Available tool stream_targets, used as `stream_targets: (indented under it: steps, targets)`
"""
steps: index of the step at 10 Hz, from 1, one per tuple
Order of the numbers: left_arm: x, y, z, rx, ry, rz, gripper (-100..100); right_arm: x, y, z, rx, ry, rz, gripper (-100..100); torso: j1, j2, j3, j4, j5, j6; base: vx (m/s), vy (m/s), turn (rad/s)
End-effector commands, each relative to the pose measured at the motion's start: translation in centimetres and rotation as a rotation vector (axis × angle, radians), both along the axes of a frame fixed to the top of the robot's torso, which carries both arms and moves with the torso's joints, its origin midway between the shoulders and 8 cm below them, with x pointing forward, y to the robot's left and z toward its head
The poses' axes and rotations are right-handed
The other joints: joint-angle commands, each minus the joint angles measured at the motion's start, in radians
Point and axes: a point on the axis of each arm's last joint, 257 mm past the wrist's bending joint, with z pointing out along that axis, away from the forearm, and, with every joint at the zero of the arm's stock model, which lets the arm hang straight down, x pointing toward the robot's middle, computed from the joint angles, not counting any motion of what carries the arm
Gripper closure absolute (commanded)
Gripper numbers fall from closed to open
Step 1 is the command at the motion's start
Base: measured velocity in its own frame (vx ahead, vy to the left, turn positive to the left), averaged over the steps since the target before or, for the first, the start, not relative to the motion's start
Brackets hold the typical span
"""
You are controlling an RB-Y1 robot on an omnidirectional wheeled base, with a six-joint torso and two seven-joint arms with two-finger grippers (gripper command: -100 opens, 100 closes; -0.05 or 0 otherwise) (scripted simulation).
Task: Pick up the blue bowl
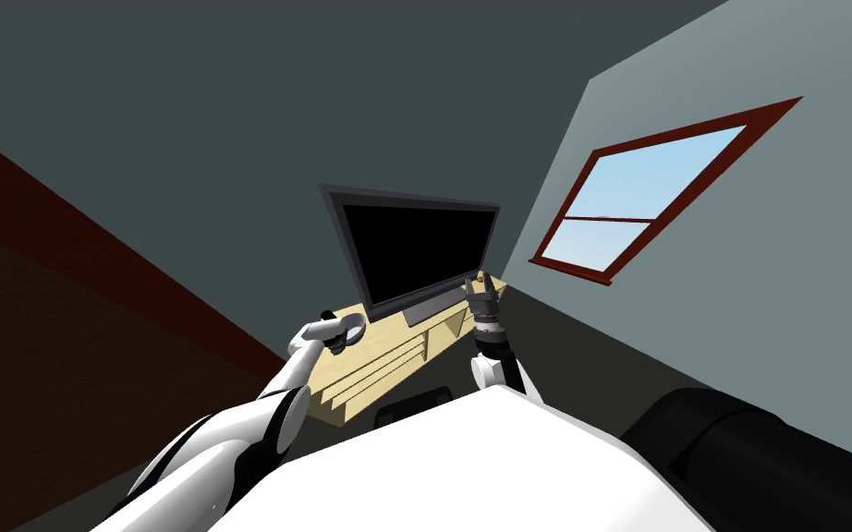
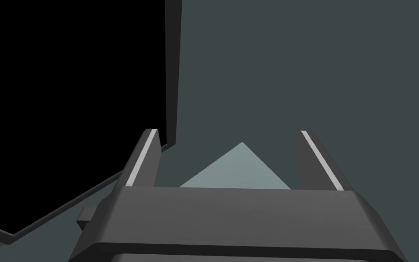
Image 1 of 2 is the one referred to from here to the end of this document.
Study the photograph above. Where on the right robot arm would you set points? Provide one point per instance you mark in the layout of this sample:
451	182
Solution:
736	462

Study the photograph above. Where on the black flat screen television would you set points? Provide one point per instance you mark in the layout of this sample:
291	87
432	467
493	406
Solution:
415	247

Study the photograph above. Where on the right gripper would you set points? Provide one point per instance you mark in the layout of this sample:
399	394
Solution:
485	307

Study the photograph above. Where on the light wooden drawer cabinet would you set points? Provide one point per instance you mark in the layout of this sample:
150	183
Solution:
367	369

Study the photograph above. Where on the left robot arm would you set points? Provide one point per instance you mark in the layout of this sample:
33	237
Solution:
248	436

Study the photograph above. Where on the red framed window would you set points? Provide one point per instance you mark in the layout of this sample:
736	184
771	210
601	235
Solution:
640	192

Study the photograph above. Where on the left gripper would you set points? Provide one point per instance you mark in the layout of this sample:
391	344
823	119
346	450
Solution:
352	329

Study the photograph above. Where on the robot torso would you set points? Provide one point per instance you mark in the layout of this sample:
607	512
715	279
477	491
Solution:
470	473

